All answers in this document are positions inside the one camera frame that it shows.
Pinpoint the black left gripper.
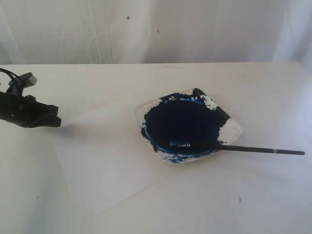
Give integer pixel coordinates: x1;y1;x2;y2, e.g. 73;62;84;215
0;92;61;128

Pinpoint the black paintbrush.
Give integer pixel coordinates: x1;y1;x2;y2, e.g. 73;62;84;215
159;141;305;156

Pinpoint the white paper sheet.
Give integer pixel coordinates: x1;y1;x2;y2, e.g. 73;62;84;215
52;103;172;215

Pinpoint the white square paint dish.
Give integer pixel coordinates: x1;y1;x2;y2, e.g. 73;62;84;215
134;88;243;163

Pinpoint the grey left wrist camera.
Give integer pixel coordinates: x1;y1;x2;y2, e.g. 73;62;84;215
18;72;37;88

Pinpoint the black left camera cable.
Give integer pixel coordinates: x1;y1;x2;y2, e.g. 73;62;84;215
0;67;27;98

